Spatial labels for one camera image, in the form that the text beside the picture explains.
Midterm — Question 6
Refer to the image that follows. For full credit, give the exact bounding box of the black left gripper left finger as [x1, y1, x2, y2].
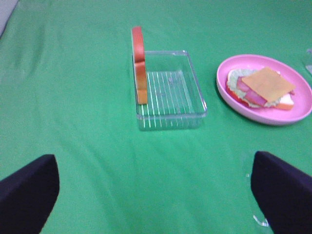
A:
[0, 155, 59, 234]

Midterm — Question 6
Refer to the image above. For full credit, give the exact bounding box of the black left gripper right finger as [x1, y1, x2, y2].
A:
[251, 151, 312, 234]

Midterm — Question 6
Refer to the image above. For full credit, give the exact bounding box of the bread slice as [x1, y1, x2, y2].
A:
[226, 69, 294, 110]
[132, 26, 148, 104]

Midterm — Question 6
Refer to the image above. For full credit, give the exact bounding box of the bacon strip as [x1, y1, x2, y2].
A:
[244, 92, 294, 107]
[236, 77, 254, 93]

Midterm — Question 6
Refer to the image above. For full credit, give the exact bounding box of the yellow cheese slice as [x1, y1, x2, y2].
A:
[242, 67, 295, 102]

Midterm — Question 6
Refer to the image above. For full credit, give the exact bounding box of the green lettuce leaf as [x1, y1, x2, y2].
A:
[227, 68, 281, 109]

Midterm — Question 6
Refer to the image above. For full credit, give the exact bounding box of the clear tape patch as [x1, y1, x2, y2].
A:
[243, 156, 270, 227]

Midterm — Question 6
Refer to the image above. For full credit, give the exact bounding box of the pink round plate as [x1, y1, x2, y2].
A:
[216, 54, 312, 125]

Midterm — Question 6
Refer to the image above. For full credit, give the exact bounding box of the right clear plastic tray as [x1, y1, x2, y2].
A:
[303, 48, 312, 75]

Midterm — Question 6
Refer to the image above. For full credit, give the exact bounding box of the clear plastic tray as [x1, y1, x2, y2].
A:
[303, 48, 312, 75]
[136, 50, 207, 131]

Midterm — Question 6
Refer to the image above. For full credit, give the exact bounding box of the left clear plastic tray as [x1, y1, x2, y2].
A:
[136, 50, 207, 131]

